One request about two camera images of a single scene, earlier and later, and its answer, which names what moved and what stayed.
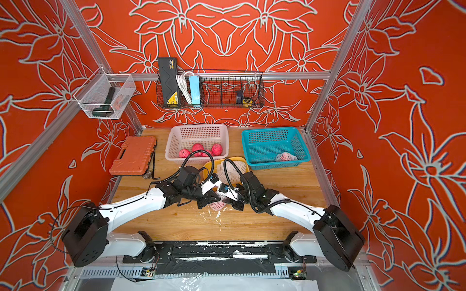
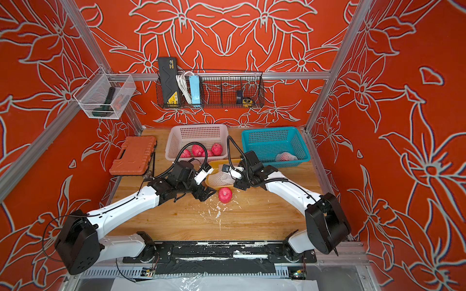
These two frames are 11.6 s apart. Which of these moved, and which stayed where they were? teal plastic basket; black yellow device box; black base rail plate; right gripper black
Moved: right gripper black
Stayed: black yellow device box; black base rail plate; teal plastic basket
